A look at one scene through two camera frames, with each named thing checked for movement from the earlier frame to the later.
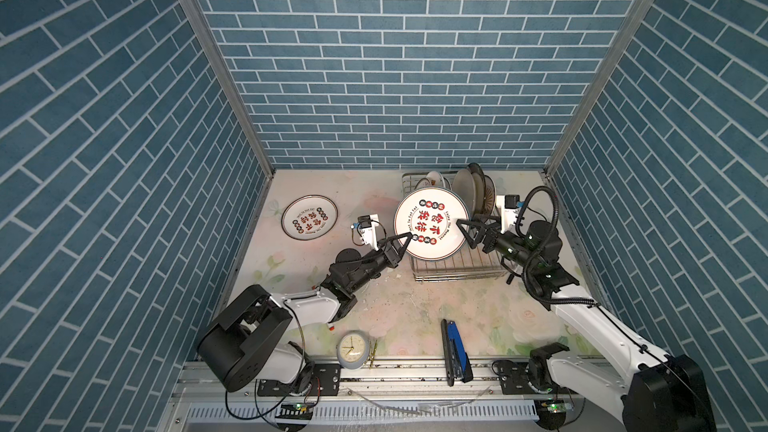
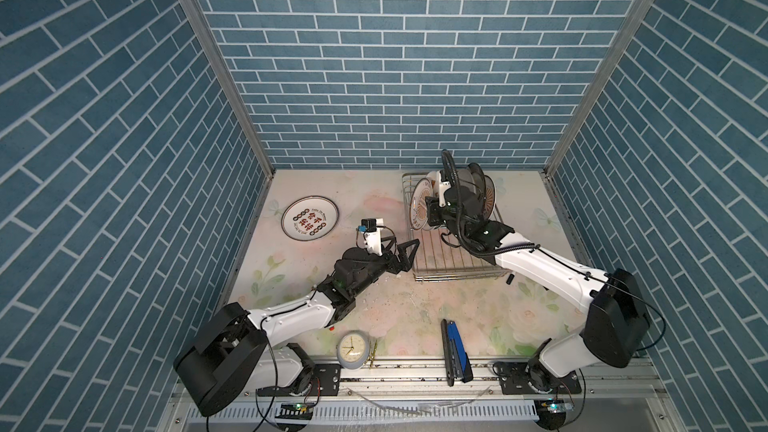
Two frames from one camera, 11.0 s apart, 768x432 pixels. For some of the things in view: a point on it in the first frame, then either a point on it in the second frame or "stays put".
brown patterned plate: [489, 196] stays put
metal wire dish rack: [470, 263] stays put
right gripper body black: [497, 241] to [442, 215]
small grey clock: [352, 349] stays put
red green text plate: [430, 215] to [309, 218]
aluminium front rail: [415, 382] stays put
